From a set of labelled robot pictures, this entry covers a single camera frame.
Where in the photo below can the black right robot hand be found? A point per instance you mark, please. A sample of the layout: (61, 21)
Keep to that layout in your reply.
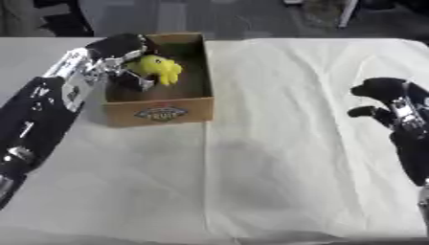
(408, 108)

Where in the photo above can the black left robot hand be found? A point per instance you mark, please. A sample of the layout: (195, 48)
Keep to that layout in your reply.
(114, 45)

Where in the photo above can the yellow soft toy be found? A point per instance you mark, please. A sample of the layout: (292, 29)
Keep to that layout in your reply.
(158, 68)

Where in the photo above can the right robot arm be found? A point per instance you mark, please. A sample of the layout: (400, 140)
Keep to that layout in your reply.
(424, 207)

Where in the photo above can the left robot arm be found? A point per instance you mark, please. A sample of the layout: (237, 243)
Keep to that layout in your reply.
(39, 111)

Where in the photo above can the tan cardboard box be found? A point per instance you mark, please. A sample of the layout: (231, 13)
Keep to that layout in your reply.
(162, 95)

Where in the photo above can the black chair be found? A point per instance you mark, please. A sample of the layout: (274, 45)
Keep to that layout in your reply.
(64, 19)

